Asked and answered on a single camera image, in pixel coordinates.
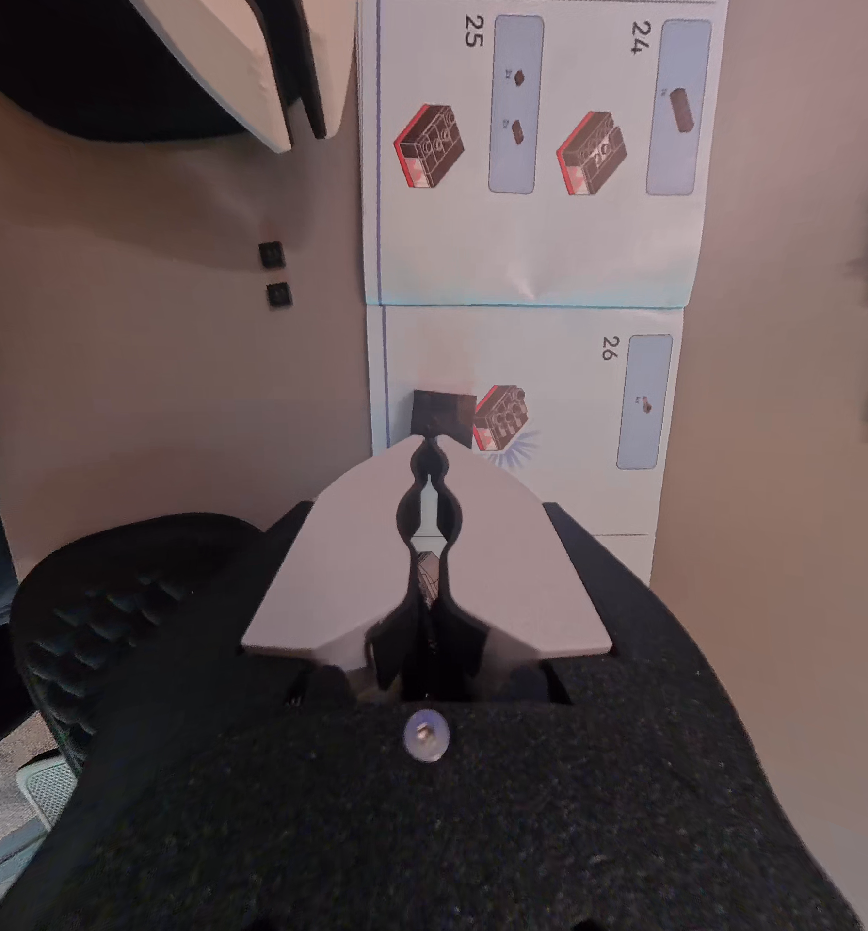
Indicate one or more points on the tiny black square plate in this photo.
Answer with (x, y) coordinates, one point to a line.
(270, 254)
(279, 295)

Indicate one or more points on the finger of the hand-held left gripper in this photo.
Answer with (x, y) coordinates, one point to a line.
(223, 58)
(336, 58)

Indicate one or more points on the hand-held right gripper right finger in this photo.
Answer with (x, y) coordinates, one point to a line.
(528, 574)

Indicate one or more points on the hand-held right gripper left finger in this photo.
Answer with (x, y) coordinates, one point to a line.
(332, 574)

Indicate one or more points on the black cushioned pad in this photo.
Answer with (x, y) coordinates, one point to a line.
(77, 87)

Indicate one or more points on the black red brick assembly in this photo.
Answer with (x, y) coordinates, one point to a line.
(445, 414)

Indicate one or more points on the open instruction booklet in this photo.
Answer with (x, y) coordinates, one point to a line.
(536, 247)

